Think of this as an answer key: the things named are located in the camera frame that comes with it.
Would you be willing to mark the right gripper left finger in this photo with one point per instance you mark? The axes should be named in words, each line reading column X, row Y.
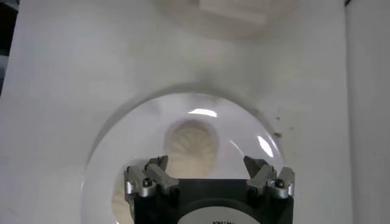
column 152, row 179

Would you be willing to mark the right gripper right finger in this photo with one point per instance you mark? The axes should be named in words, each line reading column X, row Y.
column 271, row 179

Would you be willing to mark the white steamed baozi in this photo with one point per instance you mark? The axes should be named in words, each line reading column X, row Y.
column 192, row 149

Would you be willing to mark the white round plate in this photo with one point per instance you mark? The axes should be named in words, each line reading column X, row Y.
column 137, row 143

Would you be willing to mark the white electric cooker base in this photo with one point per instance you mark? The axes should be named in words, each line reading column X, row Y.
column 179, row 21

